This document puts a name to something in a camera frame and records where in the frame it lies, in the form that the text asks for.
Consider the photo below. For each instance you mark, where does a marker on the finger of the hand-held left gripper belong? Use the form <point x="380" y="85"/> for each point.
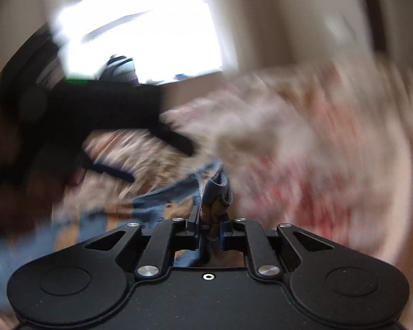
<point x="113" y="172"/>
<point x="179" y="141"/>

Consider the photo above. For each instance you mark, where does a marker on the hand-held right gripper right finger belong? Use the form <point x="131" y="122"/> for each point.
<point x="227" y="235"/>

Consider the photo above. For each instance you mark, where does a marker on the blue pants with orange print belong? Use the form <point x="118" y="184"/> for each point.
<point x="165" y="209"/>

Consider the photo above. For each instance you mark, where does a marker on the floral pink bed blanket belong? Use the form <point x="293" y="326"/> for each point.
<point x="313" y="137"/>

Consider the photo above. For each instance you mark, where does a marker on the white framed window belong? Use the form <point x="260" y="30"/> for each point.
<point x="141" y="24"/>

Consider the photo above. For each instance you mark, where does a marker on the dark blue backpack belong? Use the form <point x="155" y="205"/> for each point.
<point x="120" y="70"/>

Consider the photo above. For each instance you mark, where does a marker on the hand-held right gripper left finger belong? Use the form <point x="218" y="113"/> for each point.
<point x="192" y="227"/>

